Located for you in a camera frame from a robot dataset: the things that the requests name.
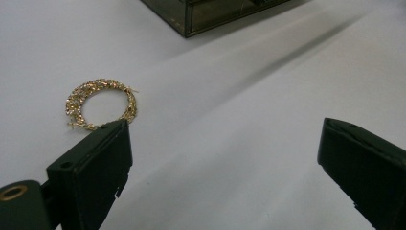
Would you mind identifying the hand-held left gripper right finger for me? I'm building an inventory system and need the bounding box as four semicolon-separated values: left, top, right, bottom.
317;117;406;230

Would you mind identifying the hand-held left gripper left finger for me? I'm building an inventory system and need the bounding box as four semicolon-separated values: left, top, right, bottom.
46;119;134;230

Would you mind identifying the dark glass jewelry box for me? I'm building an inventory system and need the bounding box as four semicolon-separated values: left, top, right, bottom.
139;0;292;39

